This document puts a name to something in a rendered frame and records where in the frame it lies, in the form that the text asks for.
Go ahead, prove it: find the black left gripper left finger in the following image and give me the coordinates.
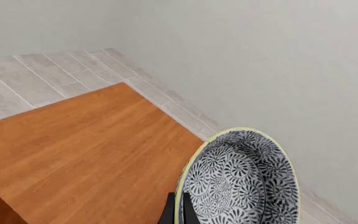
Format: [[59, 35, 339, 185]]
[[158, 192, 178, 224]]

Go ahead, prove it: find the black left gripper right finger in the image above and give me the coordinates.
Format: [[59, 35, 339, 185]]
[[182, 192, 201, 224]]

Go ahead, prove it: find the wooden cabinet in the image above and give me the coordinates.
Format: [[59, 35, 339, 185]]
[[0, 82, 206, 224]]

